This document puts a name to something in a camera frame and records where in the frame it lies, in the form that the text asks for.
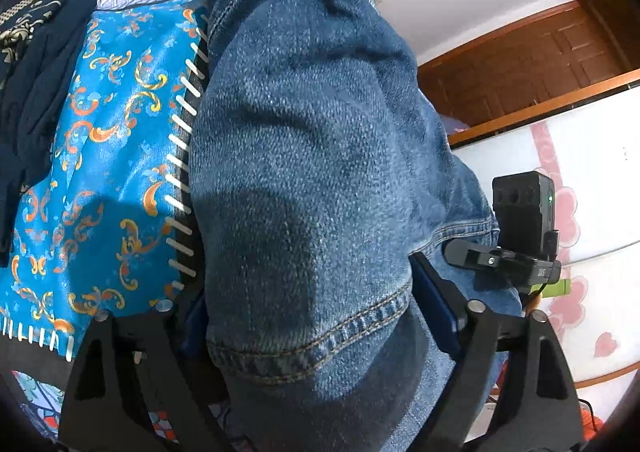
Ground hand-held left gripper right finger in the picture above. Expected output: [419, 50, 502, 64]
[409, 251, 584, 452]

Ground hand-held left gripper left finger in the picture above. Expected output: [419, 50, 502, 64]
[57, 289, 238, 452]

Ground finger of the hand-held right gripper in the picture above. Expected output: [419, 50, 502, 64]
[444, 238, 501, 269]

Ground blue denim jacket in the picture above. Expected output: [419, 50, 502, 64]
[190, 0, 526, 452]

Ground white wardrobe with pink print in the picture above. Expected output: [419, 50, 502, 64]
[450, 82, 640, 388]

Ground brown wooden door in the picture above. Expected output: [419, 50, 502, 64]
[417, 2, 640, 143]

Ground patchwork patterned bed sheet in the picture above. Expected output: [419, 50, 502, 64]
[0, 0, 381, 452]

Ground navy patterned cloth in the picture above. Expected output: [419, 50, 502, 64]
[0, 0, 123, 253]

